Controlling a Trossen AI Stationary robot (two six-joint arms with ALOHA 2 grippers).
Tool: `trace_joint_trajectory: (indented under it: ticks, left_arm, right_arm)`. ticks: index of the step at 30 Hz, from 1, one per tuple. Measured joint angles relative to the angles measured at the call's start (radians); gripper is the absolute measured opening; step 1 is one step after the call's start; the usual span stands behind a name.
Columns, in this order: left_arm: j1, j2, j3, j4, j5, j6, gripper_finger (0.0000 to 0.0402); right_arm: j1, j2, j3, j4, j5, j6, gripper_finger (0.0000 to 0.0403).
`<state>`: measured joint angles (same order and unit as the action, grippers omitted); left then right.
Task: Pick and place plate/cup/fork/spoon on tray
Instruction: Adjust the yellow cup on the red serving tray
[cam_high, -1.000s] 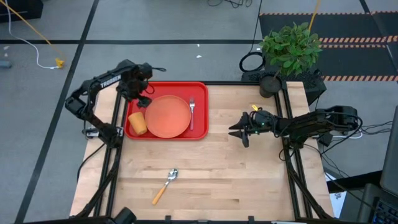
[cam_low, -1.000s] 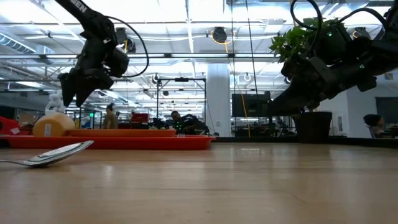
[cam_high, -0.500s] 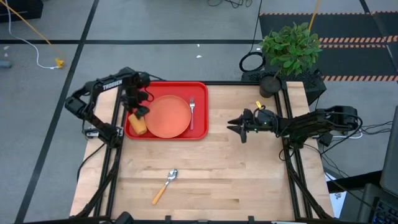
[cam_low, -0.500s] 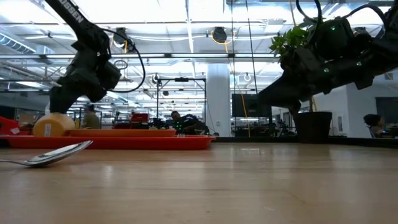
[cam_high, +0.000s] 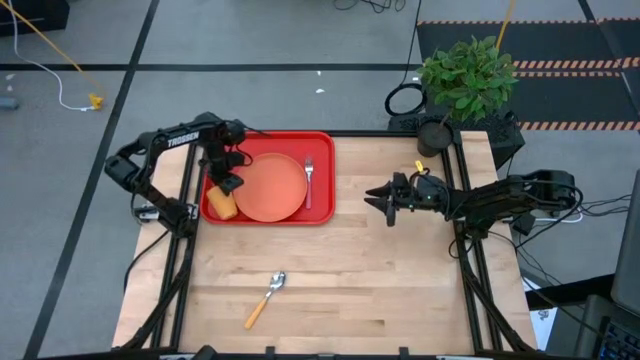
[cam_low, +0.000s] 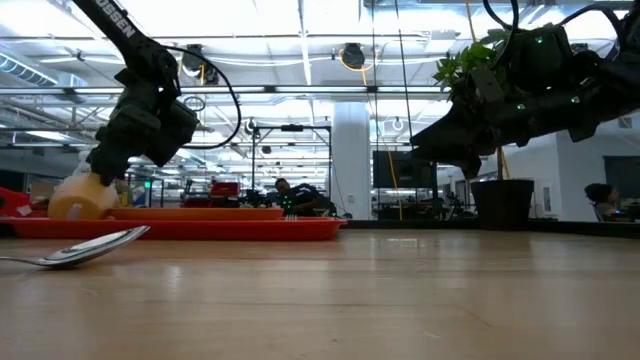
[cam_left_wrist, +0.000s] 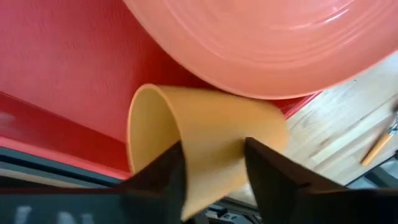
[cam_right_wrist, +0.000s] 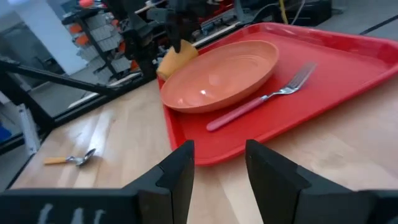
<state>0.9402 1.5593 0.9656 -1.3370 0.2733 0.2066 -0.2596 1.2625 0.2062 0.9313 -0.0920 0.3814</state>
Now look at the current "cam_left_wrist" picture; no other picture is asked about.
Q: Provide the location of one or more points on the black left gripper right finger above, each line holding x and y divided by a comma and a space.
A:
273, 186

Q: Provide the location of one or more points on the yellow-orange plastic cup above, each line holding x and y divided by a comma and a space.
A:
211, 124

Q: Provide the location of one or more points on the orange plastic plate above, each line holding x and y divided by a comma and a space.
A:
264, 43

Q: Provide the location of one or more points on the red plastic tray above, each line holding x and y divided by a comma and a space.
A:
77, 77

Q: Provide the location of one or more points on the black metal table frame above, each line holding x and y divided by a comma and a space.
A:
46, 161

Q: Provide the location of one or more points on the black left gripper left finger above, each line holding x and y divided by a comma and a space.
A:
161, 186

